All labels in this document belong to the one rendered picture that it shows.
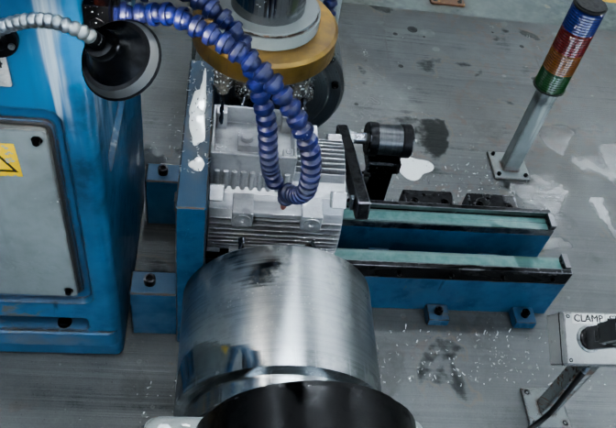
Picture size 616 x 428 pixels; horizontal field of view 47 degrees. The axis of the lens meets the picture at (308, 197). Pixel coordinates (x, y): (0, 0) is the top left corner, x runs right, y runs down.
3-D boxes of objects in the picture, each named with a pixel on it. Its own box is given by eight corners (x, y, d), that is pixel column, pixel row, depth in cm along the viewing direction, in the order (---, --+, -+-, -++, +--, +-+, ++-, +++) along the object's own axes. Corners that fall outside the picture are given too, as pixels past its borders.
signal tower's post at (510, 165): (494, 179, 150) (577, 14, 119) (486, 152, 156) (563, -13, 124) (529, 181, 151) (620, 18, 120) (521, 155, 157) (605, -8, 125)
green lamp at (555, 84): (538, 94, 134) (547, 76, 131) (530, 74, 138) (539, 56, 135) (567, 97, 135) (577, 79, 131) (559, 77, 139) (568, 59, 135)
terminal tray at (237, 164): (208, 189, 102) (210, 154, 96) (213, 137, 109) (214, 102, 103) (291, 193, 103) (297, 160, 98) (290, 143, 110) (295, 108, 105)
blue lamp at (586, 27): (567, 37, 124) (578, 15, 121) (558, 16, 128) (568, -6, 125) (599, 39, 125) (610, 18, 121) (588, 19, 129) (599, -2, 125)
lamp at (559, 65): (547, 76, 131) (557, 57, 127) (539, 56, 135) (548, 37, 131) (577, 79, 131) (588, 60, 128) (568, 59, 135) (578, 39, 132)
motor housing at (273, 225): (204, 273, 110) (207, 193, 96) (211, 182, 123) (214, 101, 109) (330, 279, 113) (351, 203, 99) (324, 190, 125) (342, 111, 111)
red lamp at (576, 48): (557, 57, 127) (567, 37, 124) (548, 37, 131) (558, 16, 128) (588, 60, 128) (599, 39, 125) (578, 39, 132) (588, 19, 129)
